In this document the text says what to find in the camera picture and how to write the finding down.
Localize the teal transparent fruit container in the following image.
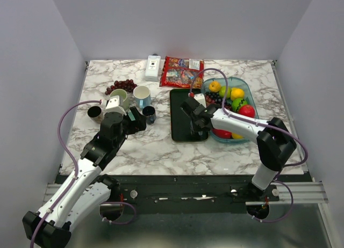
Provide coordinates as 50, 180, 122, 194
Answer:
201, 77, 259, 144

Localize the orange fruit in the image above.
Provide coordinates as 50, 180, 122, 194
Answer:
209, 81, 221, 93

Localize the dark red grape bunch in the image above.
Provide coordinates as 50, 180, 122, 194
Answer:
104, 79, 137, 96

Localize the black tray gold rim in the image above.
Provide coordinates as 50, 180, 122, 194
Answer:
169, 89, 209, 142

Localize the mint green mug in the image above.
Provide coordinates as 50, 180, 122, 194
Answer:
127, 110, 135, 121

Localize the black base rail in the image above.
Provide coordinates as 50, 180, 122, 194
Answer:
55, 174, 315, 215

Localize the yellow mango fruit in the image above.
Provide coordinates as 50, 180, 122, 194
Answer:
232, 133, 243, 140

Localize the brown striped mug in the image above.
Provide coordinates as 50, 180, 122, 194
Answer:
87, 106, 104, 124

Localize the dark blue grape bunch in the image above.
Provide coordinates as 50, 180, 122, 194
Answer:
205, 91, 231, 107

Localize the red apple fruit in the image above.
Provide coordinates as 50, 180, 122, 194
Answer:
238, 105, 256, 118

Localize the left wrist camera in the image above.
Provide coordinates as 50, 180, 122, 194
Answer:
100, 97, 126, 115

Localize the green striped melon fruit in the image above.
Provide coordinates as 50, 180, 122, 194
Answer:
231, 98, 248, 113

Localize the red grape bunch in container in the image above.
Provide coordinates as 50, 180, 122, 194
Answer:
205, 96, 215, 106

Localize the white rectangular box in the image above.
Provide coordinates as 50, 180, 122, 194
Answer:
144, 55, 161, 82

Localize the light blue hexagonal mug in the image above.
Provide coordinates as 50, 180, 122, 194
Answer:
133, 86, 151, 110

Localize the green lime fruit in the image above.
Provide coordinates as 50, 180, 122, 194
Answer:
218, 86, 231, 99

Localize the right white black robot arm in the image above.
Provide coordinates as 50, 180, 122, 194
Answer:
181, 97, 297, 201

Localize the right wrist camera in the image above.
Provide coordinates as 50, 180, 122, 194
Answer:
189, 92, 207, 107

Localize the red snack bag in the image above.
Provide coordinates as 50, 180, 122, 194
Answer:
160, 56, 204, 89

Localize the yellow lemon fruit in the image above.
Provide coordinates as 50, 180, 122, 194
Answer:
230, 87, 245, 101

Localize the dark blue mug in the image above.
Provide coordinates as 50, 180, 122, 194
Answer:
142, 106, 156, 125

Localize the red dragon fruit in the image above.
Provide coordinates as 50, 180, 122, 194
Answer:
212, 129, 232, 139

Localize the light green large mug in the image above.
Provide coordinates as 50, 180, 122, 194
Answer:
110, 89, 130, 111

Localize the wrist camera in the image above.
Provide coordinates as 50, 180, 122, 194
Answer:
189, 92, 207, 107
100, 97, 126, 115

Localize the grey blue dotted mug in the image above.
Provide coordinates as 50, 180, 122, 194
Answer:
190, 121, 203, 136

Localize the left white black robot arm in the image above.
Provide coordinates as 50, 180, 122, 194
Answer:
23, 107, 146, 247

